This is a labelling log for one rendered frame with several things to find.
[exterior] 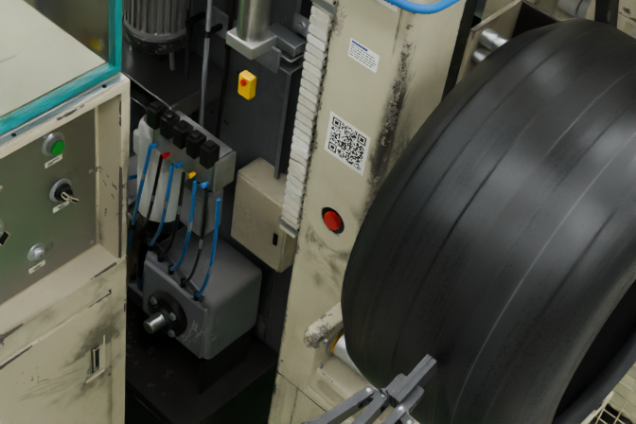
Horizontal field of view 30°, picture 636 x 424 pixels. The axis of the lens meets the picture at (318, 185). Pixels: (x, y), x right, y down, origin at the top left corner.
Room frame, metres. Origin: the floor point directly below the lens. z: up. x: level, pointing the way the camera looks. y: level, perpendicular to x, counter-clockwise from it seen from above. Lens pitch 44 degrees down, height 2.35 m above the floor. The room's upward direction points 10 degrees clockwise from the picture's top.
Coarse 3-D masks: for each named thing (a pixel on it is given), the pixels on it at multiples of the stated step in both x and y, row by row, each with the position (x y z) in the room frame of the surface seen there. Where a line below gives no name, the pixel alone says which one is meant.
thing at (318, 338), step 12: (336, 312) 1.18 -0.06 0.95; (312, 324) 1.15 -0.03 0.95; (324, 324) 1.15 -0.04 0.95; (336, 324) 1.16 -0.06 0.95; (312, 336) 1.13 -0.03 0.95; (324, 336) 1.13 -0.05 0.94; (336, 336) 1.15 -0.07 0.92; (312, 348) 1.12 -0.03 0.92; (324, 348) 1.14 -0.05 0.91; (300, 360) 1.13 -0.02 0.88; (312, 360) 1.12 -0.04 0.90; (324, 360) 1.15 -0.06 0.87; (312, 372) 1.12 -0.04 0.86
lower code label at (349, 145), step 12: (336, 120) 1.28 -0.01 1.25; (336, 132) 1.28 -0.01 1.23; (348, 132) 1.26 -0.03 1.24; (360, 132) 1.25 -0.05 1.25; (336, 144) 1.27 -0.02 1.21; (348, 144) 1.26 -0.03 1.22; (360, 144) 1.25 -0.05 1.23; (336, 156) 1.27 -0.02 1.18; (348, 156) 1.26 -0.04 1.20; (360, 156) 1.25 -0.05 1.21; (360, 168) 1.25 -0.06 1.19
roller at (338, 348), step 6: (342, 336) 1.16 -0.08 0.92; (336, 342) 1.15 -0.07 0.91; (342, 342) 1.15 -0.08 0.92; (330, 348) 1.15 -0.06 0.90; (336, 348) 1.14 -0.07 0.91; (342, 348) 1.14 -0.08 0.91; (336, 354) 1.14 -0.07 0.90; (342, 354) 1.14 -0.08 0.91; (342, 360) 1.13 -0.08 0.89; (348, 360) 1.13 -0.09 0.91; (354, 366) 1.12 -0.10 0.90
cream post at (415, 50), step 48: (336, 0) 1.30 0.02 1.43; (432, 0) 1.25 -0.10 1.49; (336, 48) 1.29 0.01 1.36; (384, 48) 1.25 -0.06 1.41; (432, 48) 1.28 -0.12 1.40; (336, 96) 1.28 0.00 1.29; (384, 96) 1.24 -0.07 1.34; (432, 96) 1.30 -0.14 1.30; (384, 144) 1.23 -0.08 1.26; (336, 192) 1.27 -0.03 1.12; (336, 240) 1.26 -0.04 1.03; (336, 288) 1.25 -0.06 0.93; (288, 336) 1.29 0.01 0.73; (288, 384) 1.28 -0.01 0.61
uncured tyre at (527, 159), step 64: (512, 64) 1.17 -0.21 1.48; (576, 64) 1.17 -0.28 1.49; (448, 128) 1.09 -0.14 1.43; (512, 128) 1.07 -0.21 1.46; (576, 128) 1.07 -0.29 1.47; (384, 192) 1.06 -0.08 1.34; (448, 192) 1.01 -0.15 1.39; (512, 192) 1.00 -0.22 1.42; (576, 192) 0.99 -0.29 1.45; (384, 256) 0.98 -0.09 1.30; (448, 256) 0.96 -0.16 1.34; (512, 256) 0.94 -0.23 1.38; (576, 256) 0.93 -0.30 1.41; (384, 320) 0.95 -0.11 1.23; (448, 320) 0.91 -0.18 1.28; (512, 320) 0.89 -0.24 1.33; (576, 320) 0.90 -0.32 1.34; (384, 384) 0.95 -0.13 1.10; (448, 384) 0.88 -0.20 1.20; (512, 384) 0.86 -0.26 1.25; (576, 384) 1.14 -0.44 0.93
